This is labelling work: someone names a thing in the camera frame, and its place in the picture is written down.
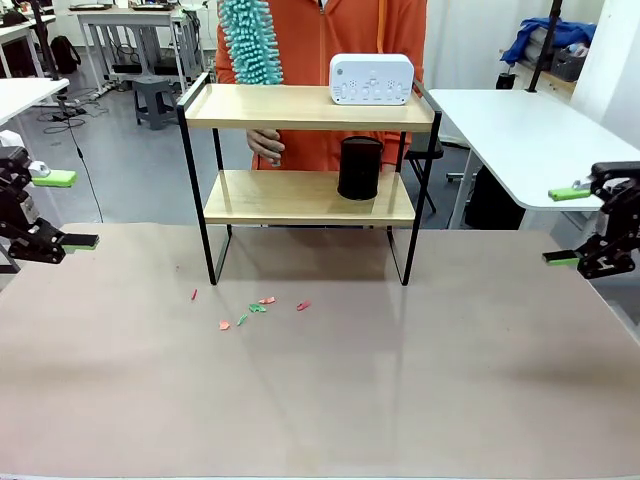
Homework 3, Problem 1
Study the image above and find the blue cloth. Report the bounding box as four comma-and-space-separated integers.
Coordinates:
500, 17, 599, 66

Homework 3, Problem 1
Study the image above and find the black frame wooden shelf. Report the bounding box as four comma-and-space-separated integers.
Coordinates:
175, 71, 444, 288

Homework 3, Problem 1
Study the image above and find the person in orange jacket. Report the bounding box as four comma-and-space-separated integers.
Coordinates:
214, 0, 431, 174

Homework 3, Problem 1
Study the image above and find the white sound machine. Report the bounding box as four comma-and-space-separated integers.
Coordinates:
328, 53, 416, 107

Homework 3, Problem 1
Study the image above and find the teal microfiber duster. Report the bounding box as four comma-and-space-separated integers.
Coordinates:
218, 0, 287, 169

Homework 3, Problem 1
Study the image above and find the large white table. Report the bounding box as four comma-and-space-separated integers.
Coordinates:
427, 88, 640, 231

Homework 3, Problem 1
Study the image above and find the black mesh pen holder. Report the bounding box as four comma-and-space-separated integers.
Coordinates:
336, 135, 385, 202

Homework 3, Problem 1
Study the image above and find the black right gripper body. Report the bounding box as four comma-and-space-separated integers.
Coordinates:
605, 179, 640, 252

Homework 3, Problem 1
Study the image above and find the black backpack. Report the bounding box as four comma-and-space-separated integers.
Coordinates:
49, 34, 83, 76

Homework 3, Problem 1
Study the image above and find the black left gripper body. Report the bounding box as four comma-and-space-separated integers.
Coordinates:
0, 172, 40, 237

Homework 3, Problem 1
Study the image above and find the black stand pole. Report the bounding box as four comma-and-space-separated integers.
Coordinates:
31, 0, 64, 84
526, 0, 565, 95

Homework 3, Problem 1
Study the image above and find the grey plastic stool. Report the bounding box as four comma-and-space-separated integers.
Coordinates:
131, 75, 181, 132

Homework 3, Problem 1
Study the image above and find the small white table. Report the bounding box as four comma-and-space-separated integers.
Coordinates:
0, 77, 71, 127

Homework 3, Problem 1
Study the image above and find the grey plastic crate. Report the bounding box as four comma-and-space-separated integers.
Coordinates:
549, 45, 592, 82

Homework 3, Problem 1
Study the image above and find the black bag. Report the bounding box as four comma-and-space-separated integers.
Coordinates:
463, 164, 527, 231

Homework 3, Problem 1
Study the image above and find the white background desk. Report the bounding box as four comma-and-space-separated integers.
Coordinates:
67, 3, 202, 97

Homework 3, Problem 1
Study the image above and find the person's right hand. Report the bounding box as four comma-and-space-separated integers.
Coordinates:
246, 128, 288, 165

